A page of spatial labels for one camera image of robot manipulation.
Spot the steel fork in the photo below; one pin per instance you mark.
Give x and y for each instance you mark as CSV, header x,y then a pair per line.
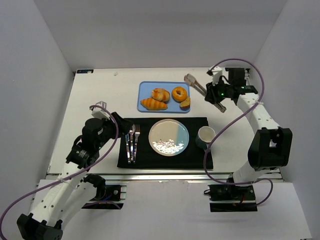
x,y
136,137

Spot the brown bread slice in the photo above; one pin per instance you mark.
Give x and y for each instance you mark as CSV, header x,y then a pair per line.
x,y
186,103

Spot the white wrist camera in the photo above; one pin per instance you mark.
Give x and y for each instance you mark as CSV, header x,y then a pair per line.
x,y
215,72
100,110

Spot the orange bagel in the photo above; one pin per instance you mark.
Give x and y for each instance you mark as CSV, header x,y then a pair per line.
x,y
179,94

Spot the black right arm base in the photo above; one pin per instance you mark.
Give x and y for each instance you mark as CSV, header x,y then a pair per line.
x,y
231,198

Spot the dark right corner label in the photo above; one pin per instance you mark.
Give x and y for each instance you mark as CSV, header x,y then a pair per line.
x,y
228,69

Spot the dark corner label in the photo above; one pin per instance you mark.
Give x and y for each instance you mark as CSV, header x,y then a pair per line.
x,y
84,71
228,69

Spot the aluminium frame rail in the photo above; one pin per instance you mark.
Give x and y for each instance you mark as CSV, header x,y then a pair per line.
x,y
195,177

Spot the steel serving tongs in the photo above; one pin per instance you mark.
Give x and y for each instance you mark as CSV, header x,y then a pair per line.
x,y
191,81

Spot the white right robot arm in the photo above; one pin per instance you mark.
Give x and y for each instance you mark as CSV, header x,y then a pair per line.
x,y
271,144

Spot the striped orange croissant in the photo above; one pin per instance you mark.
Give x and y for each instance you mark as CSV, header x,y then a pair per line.
x,y
152,104

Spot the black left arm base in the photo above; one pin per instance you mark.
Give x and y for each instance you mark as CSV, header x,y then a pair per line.
x,y
111,197

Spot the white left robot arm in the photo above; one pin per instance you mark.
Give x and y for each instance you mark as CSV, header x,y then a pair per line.
x,y
76,186

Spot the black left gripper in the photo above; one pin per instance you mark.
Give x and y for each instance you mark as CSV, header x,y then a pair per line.
x,y
119,123

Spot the teal ceramic mug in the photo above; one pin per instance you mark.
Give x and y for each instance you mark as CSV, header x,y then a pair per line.
x,y
204,136

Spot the cream and blue plate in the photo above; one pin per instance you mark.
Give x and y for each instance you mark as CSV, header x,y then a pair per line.
x,y
168,137

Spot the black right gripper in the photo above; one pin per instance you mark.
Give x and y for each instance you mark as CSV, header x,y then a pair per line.
x,y
211,94

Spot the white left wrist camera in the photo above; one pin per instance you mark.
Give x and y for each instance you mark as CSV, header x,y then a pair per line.
x,y
100,110

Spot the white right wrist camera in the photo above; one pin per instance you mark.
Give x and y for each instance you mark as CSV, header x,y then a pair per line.
x,y
215,72

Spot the steel table knife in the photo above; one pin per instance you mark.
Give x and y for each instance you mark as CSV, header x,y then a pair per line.
x,y
127,142

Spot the steel spoon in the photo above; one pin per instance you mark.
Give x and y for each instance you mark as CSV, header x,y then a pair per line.
x,y
131,139

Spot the dark left corner label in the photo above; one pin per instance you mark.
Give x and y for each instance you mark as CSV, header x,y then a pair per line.
x,y
84,71

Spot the blue plastic tray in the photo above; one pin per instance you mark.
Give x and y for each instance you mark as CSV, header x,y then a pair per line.
x,y
146,87

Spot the round golden bread roll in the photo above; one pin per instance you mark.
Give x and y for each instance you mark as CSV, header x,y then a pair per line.
x,y
160,94

